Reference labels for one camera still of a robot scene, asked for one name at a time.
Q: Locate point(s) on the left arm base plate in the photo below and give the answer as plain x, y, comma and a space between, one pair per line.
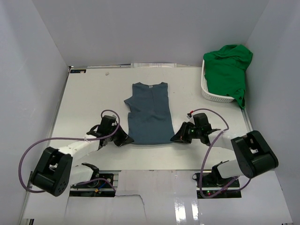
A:
98, 188

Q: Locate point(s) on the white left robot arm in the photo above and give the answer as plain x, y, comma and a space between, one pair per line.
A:
53, 169

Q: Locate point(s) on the green t shirt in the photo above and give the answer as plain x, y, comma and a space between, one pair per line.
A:
225, 71

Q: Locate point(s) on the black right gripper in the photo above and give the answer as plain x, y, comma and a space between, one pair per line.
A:
182, 133

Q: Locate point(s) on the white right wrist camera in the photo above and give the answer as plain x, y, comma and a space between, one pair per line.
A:
190, 118

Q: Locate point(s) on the papers behind table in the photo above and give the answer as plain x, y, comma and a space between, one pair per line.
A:
153, 65

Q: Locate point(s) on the black label sticker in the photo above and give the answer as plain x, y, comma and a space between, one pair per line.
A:
77, 71

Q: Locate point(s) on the blue t shirt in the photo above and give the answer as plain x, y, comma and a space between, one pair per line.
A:
149, 119

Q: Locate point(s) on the white plastic basket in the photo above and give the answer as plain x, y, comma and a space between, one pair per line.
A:
209, 96

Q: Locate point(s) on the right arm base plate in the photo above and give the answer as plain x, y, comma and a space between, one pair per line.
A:
210, 187

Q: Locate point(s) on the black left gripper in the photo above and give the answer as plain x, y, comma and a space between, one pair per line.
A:
123, 138

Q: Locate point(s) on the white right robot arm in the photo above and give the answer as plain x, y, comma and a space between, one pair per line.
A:
253, 154

